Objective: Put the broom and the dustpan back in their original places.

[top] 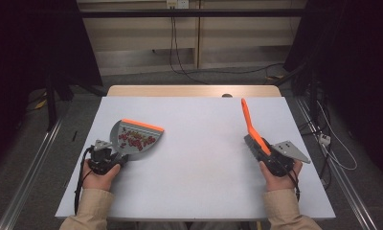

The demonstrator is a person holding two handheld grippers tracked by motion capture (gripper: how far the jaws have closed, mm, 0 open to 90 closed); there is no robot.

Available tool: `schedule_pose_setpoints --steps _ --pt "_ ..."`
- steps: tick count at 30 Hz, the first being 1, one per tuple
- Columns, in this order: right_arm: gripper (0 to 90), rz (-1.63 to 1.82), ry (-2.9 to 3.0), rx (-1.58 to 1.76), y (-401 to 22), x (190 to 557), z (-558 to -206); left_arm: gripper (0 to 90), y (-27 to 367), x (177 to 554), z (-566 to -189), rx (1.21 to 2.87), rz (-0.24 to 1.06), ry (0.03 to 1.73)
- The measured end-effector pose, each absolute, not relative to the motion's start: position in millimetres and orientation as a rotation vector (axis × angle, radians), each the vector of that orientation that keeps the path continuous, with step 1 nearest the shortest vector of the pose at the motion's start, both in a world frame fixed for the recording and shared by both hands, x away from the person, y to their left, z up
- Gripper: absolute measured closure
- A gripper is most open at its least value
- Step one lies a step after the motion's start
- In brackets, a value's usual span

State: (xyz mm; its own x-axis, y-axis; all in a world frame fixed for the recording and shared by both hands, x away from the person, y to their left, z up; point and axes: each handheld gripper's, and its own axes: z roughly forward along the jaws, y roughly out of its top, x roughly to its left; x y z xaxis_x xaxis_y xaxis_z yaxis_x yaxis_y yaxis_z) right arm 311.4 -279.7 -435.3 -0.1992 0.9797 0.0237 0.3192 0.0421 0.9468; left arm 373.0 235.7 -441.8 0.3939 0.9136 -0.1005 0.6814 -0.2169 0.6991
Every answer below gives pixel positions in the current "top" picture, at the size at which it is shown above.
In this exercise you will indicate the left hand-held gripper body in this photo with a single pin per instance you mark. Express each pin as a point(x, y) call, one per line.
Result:
point(100, 159)

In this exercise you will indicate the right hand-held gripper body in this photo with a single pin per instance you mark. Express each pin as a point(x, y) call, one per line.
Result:
point(277, 164)

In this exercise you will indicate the red beans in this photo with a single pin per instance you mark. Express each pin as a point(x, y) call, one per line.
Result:
point(138, 145)

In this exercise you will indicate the grey dustpan with orange edge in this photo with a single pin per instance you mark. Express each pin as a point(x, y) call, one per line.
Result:
point(117, 134)

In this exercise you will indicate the orange brush with grey bristles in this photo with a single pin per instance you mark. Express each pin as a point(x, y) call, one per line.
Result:
point(248, 121)

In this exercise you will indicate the person's right hand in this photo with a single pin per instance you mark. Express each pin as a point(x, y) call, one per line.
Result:
point(277, 182)

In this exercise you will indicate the person's left hand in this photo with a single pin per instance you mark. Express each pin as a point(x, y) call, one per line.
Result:
point(98, 180)

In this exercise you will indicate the white table board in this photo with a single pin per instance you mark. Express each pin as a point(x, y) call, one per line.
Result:
point(196, 159)

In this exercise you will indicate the black metal stand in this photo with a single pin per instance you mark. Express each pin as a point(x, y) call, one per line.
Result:
point(50, 102)

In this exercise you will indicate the black curtain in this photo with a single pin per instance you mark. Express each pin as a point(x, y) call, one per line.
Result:
point(355, 48)
point(30, 41)

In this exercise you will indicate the black horizontal bar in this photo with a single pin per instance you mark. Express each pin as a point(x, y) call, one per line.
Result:
point(180, 13)

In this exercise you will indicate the aluminium floor rail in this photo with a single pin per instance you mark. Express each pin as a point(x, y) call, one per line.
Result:
point(30, 179)
point(346, 182)

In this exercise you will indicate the white wall socket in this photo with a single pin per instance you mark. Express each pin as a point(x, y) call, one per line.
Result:
point(177, 4)

